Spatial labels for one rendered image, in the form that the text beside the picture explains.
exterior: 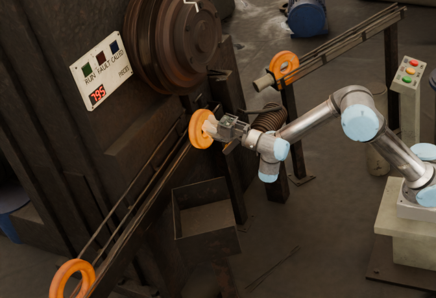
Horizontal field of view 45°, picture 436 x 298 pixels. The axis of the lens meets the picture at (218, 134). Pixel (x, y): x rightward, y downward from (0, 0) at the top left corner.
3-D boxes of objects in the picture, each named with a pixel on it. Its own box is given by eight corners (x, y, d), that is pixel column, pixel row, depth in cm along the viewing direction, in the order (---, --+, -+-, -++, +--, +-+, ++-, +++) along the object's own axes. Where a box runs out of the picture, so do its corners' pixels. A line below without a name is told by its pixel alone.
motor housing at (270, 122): (263, 204, 285) (244, 123, 254) (278, 177, 299) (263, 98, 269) (285, 208, 278) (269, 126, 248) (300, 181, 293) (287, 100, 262)
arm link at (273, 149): (281, 167, 192) (284, 149, 187) (254, 157, 196) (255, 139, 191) (289, 155, 198) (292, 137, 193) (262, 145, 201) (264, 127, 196)
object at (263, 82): (254, 89, 258) (251, 80, 255) (269, 81, 260) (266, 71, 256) (260, 94, 253) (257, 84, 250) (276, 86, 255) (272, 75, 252)
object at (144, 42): (156, 117, 210) (119, 6, 183) (212, 58, 241) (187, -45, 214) (170, 118, 207) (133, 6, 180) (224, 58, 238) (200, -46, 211)
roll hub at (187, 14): (184, 86, 206) (165, 19, 190) (217, 50, 224) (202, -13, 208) (196, 87, 203) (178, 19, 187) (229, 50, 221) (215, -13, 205)
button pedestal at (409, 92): (389, 181, 278) (386, 80, 243) (400, 152, 294) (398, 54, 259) (422, 186, 270) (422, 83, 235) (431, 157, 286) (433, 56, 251)
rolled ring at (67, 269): (100, 292, 187) (93, 290, 189) (89, 249, 180) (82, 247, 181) (63, 328, 173) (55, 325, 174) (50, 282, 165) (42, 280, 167)
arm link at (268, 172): (278, 166, 209) (281, 145, 202) (277, 186, 201) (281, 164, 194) (258, 163, 210) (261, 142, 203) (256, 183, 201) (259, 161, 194)
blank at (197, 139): (183, 127, 198) (190, 128, 196) (202, 100, 207) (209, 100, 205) (196, 156, 207) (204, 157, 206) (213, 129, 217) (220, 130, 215)
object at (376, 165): (364, 174, 287) (358, 93, 257) (370, 160, 294) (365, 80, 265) (387, 178, 281) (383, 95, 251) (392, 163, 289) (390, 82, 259)
